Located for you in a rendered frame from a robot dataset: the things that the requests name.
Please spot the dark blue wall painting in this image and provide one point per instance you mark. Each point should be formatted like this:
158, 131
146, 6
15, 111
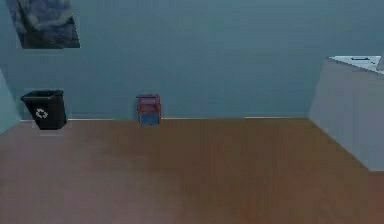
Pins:
46, 25

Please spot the grey kitchen counter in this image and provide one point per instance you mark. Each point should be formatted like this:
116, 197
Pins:
350, 110

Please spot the red and blue box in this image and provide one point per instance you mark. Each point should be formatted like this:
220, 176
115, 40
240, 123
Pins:
149, 110

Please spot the dark wrench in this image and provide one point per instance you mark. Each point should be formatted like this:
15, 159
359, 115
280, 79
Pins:
360, 59

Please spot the black recycling bin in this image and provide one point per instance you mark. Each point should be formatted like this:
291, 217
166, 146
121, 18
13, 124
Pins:
46, 111

